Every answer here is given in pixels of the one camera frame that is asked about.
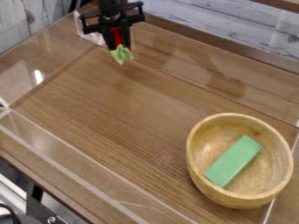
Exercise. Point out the clear acrylic tray barrier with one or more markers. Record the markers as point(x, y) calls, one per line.
point(96, 130)

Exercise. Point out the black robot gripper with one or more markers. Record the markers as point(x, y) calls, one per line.
point(112, 12)

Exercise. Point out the light wooden bowl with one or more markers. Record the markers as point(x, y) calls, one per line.
point(267, 174)

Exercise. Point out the green rectangular block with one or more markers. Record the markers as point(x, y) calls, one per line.
point(232, 161)

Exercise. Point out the red plush strawberry green leaves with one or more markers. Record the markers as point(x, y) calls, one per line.
point(122, 53)

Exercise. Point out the black table leg bracket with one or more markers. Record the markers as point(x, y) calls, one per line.
point(36, 209)

